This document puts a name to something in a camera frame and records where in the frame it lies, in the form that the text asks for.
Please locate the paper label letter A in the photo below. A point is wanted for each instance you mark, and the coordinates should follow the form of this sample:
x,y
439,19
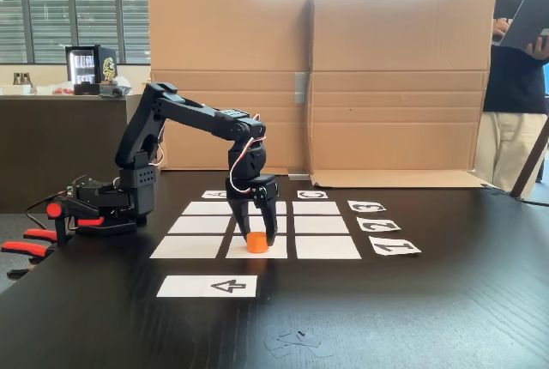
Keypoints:
x,y
211,195

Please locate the brown cardboard panel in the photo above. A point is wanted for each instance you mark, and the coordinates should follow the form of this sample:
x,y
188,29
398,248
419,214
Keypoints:
x,y
227,43
399,86

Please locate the paper label number 3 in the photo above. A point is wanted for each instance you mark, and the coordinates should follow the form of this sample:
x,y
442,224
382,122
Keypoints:
x,y
366,207

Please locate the paper label number 2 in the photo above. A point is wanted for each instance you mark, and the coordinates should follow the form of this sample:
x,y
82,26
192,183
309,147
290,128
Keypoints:
x,y
378,224

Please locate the brown wooden counter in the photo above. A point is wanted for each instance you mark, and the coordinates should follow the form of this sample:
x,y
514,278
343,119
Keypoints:
x,y
25,146

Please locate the grey crumpled item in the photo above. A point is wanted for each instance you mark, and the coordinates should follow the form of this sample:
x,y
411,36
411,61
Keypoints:
x,y
113,91

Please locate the white arrow paper sheet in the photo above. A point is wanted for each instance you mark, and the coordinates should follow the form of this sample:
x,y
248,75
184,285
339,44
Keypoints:
x,y
188,286

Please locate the person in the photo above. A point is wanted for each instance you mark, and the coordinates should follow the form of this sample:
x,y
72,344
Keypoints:
x,y
514,86

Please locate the grey duct tape strip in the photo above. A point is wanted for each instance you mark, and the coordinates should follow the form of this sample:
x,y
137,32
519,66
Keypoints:
x,y
301,88
298,174

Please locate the small black box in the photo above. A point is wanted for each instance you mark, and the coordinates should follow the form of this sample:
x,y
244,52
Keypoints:
x,y
86,88

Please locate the white paper grid square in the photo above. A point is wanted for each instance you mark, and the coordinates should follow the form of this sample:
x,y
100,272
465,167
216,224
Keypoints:
x,y
186,247
206,208
257,225
316,208
321,225
282,208
328,247
236,249
199,225

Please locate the dark grey laptop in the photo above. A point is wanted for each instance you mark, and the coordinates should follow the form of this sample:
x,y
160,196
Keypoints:
x,y
521,21

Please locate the round orange token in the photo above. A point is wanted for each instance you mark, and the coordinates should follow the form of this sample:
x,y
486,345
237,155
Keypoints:
x,y
257,243

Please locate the brown wooden pole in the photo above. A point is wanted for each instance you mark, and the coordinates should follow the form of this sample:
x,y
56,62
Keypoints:
x,y
529,163

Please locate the paper label letter C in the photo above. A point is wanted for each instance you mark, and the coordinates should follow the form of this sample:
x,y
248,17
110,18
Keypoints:
x,y
312,194

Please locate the paper label number 1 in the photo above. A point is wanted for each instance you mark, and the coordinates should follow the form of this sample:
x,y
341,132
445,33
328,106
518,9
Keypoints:
x,y
394,246

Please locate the person's right hand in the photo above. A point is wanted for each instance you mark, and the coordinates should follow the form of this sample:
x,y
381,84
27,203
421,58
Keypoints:
x,y
500,31

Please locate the black mini fridge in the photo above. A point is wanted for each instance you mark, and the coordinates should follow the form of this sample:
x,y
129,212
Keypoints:
x,y
90,64

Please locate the person's left hand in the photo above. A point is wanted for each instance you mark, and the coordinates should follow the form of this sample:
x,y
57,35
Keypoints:
x,y
539,47

